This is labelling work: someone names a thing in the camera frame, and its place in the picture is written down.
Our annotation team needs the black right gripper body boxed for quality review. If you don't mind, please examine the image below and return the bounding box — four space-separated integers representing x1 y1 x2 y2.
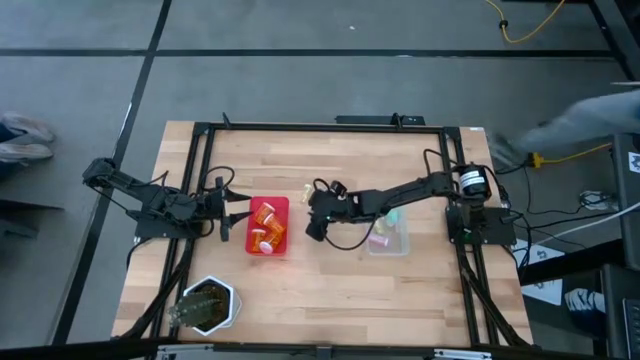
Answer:
308 191 361 225

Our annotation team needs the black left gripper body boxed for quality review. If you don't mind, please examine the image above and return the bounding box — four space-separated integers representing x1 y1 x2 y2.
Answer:
201 175 232 242

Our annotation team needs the orange pill bottle white cap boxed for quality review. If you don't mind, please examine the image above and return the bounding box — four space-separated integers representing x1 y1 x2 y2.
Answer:
258 233 281 256
263 213 286 239
249 228 268 253
253 201 276 225

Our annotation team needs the pink plastic bin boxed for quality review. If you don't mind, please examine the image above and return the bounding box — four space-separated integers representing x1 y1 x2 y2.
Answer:
244 195 291 257

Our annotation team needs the clear plastic bin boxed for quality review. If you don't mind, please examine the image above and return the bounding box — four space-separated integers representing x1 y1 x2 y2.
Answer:
364 195 411 257

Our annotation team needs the white hexagonal plant pot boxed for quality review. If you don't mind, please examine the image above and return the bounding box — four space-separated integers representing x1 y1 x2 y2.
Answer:
182 274 244 335

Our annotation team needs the green cactus plant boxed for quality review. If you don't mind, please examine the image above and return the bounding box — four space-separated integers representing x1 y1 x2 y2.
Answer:
167 285 224 329

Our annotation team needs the black front rig beam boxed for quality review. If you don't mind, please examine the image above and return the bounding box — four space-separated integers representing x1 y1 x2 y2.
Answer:
0 338 640 360

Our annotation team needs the person's shoe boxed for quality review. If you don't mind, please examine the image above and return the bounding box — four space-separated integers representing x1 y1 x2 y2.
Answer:
0 143 54 164
0 112 56 144

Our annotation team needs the white printed sheet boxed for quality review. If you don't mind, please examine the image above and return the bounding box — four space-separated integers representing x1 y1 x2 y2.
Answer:
519 243 565 306

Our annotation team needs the black desk leg bar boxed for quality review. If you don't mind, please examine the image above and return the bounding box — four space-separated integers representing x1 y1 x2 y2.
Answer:
519 238 626 286

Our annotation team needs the person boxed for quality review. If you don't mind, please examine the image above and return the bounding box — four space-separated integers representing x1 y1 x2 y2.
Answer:
487 88 640 169

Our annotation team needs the blue white cloth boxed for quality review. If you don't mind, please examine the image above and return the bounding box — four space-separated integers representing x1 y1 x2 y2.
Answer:
563 287 607 324

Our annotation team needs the black computer case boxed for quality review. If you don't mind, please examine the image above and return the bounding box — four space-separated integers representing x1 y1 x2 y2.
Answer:
612 132 640 271

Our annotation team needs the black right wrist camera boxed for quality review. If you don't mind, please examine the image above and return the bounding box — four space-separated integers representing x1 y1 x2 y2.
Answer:
304 218 330 243

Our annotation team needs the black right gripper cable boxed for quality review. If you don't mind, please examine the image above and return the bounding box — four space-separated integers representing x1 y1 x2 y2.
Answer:
323 222 379 251

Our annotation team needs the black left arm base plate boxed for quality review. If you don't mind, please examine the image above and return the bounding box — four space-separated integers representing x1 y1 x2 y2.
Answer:
133 218 201 240

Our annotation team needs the black aluminium table frame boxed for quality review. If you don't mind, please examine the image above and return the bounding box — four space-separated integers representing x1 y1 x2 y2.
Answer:
114 112 534 351

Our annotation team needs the silver metal bracket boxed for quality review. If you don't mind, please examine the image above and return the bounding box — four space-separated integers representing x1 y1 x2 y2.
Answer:
432 348 494 360
155 343 216 360

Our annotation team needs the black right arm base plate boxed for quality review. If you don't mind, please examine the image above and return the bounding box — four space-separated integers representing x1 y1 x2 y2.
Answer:
444 204 517 246

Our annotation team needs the yellow cable with plug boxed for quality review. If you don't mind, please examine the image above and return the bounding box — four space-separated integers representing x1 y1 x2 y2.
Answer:
527 142 614 169

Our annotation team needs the yellow extension cable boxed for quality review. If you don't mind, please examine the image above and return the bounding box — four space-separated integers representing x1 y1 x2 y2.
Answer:
483 0 567 45

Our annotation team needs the white floor cable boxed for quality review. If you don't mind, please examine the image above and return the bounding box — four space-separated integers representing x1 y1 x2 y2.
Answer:
529 202 640 247

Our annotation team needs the black floor stand frame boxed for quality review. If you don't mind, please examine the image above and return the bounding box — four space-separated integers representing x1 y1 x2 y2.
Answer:
587 0 640 84

